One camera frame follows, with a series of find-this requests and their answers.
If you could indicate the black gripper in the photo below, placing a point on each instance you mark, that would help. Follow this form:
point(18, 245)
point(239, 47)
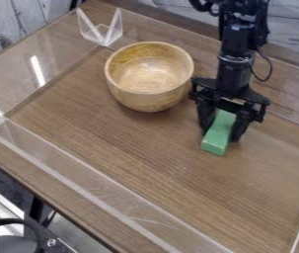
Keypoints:
point(246, 104)

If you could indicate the green rectangular block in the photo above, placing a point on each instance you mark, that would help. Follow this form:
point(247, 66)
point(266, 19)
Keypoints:
point(218, 136)

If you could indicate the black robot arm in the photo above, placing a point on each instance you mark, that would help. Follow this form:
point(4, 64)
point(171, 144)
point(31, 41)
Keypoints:
point(243, 35)

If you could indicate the brown wooden bowl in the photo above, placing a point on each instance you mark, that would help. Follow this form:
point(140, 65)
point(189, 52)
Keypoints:
point(148, 75)

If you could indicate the clear acrylic front barrier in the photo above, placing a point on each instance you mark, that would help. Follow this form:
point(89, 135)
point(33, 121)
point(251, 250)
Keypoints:
point(128, 162)

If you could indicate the black table leg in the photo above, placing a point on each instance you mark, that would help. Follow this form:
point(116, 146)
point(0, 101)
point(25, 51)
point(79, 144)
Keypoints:
point(36, 209)

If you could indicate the clear acrylic corner bracket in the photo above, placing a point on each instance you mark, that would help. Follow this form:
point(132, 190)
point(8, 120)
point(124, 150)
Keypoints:
point(101, 34)

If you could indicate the black metal base plate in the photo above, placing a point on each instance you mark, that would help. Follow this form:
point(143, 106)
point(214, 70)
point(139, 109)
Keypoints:
point(43, 243)

